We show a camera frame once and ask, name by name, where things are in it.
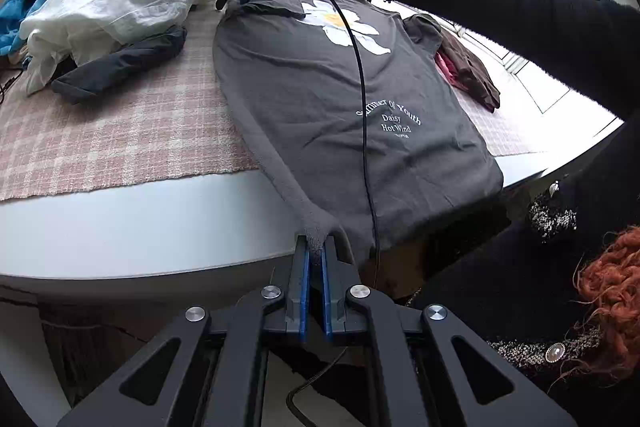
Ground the dark grey padded jacket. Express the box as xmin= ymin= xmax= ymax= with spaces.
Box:
xmin=50 ymin=24 xmax=188 ymax=105

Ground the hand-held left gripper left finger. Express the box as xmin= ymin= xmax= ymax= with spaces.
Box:
xmin=55 ymin=234 xmax=312 ymax=427

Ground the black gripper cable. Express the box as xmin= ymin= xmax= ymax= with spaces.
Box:
xmin=225 ymin=0 xmax=383 ymax=258

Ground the pink garment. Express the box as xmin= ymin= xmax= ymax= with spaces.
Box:
xmin=434 ymin=52 xmax=471 ymax=90

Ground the brown garment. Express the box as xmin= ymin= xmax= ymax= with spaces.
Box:
xmin=402 ymin=14 xmax=502 ymax=114

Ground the person's red curly hair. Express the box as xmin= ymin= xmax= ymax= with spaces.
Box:
xmin=572 ymin=227 xmax=640 ymax=383

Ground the grey daisy print T-shirt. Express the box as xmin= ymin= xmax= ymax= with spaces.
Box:
xmin=212 ymin=0 xmax=505 ymax=265

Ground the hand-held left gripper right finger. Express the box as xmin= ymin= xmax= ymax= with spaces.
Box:
xmin=320 ymin=237 xmax=576 ymax=427

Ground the pink plaid blanket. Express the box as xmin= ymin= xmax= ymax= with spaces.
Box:
xmin=0 ymin=0 xmax=551 ymax=202

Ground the person's black clothing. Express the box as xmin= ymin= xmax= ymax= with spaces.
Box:
xmin=405 ymin=107 xmax=640 ymax=427

